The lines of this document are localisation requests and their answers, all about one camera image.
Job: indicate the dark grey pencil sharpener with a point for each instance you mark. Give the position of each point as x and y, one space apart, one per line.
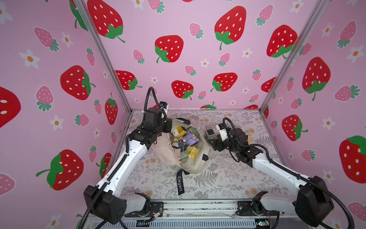
182 146

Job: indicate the mint green pencil sharpener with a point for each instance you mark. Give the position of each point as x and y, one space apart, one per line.
210 135

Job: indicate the yellow pencil sharpener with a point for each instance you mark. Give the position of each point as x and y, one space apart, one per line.
191 151
179 132

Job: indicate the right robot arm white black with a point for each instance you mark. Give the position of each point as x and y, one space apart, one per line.
311 200

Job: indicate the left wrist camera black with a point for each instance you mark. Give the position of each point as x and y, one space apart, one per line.
154 118

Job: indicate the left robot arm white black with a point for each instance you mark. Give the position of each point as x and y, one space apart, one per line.
104 199

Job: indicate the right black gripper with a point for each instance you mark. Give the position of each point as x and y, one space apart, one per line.
215 142

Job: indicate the purple pencil sharpener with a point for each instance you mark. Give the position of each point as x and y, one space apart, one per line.
191 139

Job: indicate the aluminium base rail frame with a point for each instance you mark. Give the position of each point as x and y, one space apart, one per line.
199 214

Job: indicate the cream canvas tote bag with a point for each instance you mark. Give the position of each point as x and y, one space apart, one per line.
173 157

